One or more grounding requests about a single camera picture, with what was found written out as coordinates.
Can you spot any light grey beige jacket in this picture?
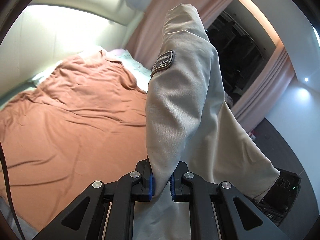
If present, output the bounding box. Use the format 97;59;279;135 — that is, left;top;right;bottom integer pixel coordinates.
133;4;279;239

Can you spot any rust orange bed cover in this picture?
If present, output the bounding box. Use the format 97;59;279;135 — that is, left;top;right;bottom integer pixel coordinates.
1;51;147;230

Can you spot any mint green blanket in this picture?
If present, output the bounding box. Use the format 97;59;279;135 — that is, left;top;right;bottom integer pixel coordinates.
107;49;151;93

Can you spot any pink curtain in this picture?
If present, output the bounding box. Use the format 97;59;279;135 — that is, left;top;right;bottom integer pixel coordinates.
125;0;297;131

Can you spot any cream padded headboard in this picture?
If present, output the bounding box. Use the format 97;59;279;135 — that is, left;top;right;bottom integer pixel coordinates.
1;5;144;96

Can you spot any black cable near lens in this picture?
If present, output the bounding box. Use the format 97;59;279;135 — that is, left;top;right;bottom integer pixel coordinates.
0;142;27;240

